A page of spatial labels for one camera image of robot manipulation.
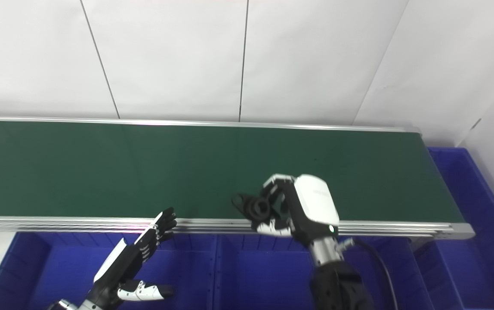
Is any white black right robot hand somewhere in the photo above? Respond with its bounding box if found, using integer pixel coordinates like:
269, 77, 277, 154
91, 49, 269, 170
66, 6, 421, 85
251, 173, 340, 248

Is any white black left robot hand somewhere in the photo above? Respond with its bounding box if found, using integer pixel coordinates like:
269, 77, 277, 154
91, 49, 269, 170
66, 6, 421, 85
86, 208, 178, 309

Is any black flanged machine part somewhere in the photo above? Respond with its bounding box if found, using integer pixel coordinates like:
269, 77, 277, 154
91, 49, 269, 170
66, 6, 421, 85
232, 193, 274, 223

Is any blue plastic bin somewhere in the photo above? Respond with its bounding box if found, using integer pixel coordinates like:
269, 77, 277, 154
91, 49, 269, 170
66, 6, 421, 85
411, 147, 494, 310
215, 235, 429, 310
0, 232, 221, 310

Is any green conveyor belt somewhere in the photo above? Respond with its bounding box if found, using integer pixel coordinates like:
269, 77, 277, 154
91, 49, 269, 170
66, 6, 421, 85
0, 121, 465, 224
0, 115, 476, 241

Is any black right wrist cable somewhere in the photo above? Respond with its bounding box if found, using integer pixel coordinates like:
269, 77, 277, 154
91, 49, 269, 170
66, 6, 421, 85
337, 238, 399, 310

